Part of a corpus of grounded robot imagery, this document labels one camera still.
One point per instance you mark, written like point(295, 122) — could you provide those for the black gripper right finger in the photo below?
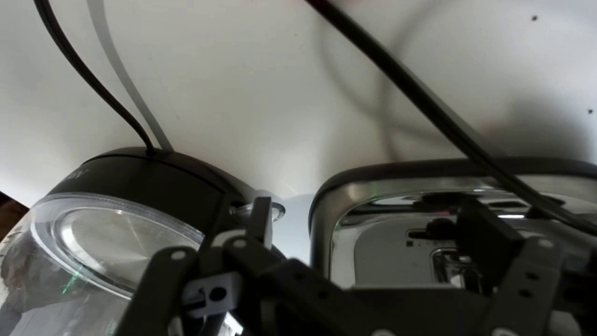
point(489, 243)

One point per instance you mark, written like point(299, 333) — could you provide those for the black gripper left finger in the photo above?
point(260, 222)

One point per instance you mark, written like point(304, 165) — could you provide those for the glass electric kettle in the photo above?
point(73, 262)

